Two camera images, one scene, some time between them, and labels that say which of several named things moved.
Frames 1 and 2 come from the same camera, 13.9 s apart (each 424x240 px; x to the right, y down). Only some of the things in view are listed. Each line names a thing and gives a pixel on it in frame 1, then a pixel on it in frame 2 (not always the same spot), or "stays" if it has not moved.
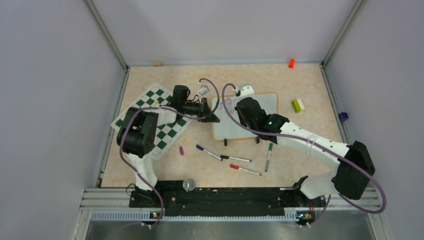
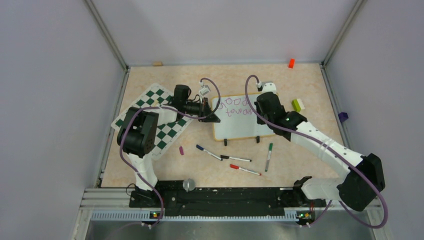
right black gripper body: x=245 y=122 -> x=259 y=111
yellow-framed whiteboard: x=228 y=129 stays
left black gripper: x=205 y=112 stays
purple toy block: x=343 y=116 stays
